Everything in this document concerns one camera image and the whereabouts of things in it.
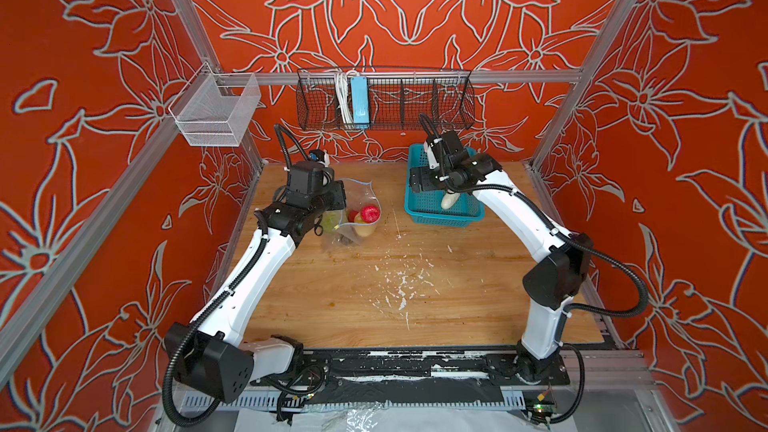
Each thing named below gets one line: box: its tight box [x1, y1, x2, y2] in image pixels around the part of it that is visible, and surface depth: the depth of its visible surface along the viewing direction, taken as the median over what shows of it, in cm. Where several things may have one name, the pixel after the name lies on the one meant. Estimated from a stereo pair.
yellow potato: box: [354, 212, 376, 237], surface depth 89 cm
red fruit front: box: [362, 204, 381, 224], surface depth 85 cm
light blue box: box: [350, 76, 370, 129], surface depth 92 cm
